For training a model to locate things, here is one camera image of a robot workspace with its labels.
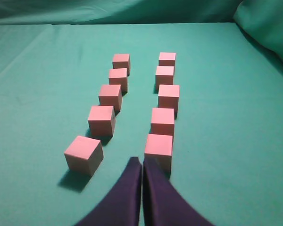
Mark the green backdrop cloth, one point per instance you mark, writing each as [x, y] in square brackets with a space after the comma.
[260, 19]

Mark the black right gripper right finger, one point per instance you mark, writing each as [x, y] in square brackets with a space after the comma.
[162, 204]

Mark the pink cube column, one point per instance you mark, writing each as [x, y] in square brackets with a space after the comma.
[167, 59]
[168, 96]
[122, 60]
[119, 76]
[84, 155]
[164, 75]
[102, 120]
[111, 95]
[160, 147]
[162, 121]

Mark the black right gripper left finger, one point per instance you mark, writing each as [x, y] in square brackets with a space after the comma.
[121, 205]

